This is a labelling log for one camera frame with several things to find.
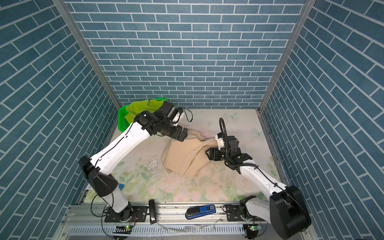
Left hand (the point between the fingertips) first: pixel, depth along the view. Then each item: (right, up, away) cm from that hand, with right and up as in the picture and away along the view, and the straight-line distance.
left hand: (181, 132), depth 76 cm
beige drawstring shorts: (+3, -16, +10) cm, 19 cm away
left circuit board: (-28, -47, -4) cm, 55 cm away
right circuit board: (+35, -47, -5) cm, 59 cm away
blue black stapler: (+8, -37, -6) cm, 38 cm away
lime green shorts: (-40, +15, +34) cm, 55 cm away
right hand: (+15, -10, +8) cm, 20 cm away
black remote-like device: (-13, -40, -6) cm, 43 cm away
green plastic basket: (-47, +5, +31) cm, 56 cm away
